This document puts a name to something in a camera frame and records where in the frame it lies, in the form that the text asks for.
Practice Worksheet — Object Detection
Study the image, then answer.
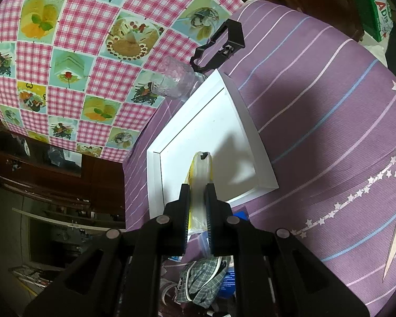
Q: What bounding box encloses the yellow white soft pouch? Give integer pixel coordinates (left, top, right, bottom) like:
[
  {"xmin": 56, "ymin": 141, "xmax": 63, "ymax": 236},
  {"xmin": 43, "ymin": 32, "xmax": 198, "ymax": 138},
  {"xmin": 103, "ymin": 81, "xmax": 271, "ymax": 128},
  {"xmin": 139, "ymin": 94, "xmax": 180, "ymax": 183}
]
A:
[{"xmin": 184, "ymin": 151, "xmax": 214, "ymax": 236}]

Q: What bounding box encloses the green cardboard box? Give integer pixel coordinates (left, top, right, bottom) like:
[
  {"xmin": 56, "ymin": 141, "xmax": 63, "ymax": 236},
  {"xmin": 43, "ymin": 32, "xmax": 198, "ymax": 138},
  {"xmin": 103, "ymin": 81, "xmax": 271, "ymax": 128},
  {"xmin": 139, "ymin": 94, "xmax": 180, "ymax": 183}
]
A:
[{"xmin": 346, "ymin": 0, "xmax": 395, "ymax": 42}]

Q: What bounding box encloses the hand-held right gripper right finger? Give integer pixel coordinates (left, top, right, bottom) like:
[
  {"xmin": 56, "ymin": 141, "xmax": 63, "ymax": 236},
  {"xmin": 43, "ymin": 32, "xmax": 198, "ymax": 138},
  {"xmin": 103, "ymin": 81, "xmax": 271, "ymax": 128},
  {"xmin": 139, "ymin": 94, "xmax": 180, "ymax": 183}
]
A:
[{"xmin": 205, "ymin": 183, "xmax": 371, "ymax": 317}]

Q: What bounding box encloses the black plastic bracket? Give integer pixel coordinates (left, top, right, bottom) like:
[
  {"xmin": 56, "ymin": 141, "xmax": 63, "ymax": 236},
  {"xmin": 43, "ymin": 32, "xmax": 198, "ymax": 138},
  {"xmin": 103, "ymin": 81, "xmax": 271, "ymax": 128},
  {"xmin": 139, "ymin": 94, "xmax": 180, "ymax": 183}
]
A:
[{"xmin": 190, "ymin": 19, "xmax": 245, "ymax": 73}]

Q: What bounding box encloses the purple striped bed sheet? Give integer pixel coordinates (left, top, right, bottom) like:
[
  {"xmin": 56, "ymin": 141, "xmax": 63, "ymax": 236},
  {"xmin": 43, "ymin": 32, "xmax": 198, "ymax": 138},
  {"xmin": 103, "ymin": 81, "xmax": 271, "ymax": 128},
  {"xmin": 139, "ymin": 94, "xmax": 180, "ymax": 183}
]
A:
[{"xmin": 123, "ymin": 0, "xmax": 396, "ymax": 317}]

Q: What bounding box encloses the clear textured glass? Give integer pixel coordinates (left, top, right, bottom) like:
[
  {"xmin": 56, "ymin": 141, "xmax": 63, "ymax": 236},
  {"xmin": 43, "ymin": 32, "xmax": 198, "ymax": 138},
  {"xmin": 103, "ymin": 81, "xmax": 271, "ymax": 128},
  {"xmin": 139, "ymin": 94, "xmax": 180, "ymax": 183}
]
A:
[{"xmin": 151, "ymin": 56, "xmax": 207, "ymax": 102}]

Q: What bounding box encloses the white shelf board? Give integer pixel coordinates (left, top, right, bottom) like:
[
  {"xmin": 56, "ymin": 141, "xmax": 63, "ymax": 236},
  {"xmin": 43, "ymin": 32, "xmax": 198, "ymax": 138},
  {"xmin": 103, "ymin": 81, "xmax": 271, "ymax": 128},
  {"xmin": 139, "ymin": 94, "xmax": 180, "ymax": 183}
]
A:
[{"xmin": 12, "ymin": 207, "xmax": 126, "ymax": 231}]

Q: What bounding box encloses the grey plaid pouch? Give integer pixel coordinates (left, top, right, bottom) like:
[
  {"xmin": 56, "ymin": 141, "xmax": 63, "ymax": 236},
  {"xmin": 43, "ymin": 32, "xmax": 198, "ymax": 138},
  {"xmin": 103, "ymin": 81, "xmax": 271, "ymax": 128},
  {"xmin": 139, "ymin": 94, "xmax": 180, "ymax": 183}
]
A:
[{"xmin": 175, "ymin": 258, "xmax": 230, "ymax": 306}]

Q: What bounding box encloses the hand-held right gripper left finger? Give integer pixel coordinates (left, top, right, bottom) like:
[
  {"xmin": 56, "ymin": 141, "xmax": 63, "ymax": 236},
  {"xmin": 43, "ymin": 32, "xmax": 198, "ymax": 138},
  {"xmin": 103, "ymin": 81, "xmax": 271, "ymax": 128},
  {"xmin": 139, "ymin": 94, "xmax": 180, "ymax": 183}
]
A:
[{"xmin": 23, "ymin": 184, "xmax": 191, "ymax": 317}]

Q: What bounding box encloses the pink checked printed cloth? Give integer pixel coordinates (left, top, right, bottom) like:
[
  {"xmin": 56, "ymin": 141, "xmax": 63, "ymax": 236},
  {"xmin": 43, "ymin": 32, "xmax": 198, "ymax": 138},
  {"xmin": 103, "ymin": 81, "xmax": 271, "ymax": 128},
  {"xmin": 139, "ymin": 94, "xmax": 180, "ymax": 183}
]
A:
[{"xmin": 0, "ymin": 0, "xmax": 243, "ymax": 162}]

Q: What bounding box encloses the white tray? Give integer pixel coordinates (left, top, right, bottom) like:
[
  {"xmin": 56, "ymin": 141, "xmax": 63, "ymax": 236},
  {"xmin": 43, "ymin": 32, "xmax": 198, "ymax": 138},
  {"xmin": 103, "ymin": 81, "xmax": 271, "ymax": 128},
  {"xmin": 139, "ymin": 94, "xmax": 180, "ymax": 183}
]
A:
[{"xmin": 147, "ymin": 69, "xmax": 279, "ymax": 220}]

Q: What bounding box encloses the blue packet in clear bag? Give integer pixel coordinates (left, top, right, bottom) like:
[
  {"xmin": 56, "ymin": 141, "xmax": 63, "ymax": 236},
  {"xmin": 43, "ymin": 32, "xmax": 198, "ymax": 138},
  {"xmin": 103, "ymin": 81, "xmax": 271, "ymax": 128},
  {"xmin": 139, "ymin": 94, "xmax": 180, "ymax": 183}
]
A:
[{"xmin": 172, "ymin": 209, "xmax": 249, "ymax": 265}]

